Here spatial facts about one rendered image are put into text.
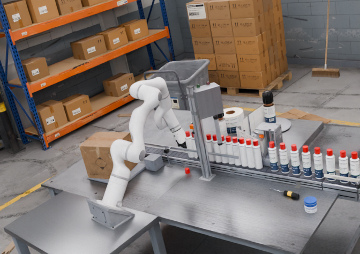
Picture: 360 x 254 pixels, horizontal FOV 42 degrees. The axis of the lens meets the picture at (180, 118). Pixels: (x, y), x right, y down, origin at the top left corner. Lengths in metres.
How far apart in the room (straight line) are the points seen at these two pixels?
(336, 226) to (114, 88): 4.57
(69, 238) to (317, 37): 5.63
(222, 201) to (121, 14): 5.80
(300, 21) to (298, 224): 5.42
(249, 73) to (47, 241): 4.36
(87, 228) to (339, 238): 1.76
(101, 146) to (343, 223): 1.86
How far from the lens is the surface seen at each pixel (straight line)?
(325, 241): 3.62
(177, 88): 5.58
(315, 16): 7.69
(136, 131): 3.02
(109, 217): 2.97
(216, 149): 3.30
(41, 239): 3.17
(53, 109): 6.74
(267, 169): 3.20
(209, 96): 3.03
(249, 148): 3.16
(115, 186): 3.02
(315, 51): 7.85
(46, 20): 6.63
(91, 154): 3.51
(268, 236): 2.69
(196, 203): 3.05
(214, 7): 6.74
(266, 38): 6.77
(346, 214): 3.88
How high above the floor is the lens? 2.46
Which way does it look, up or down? 22 degrees down
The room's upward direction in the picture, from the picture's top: 11 degrees counter-clockwise
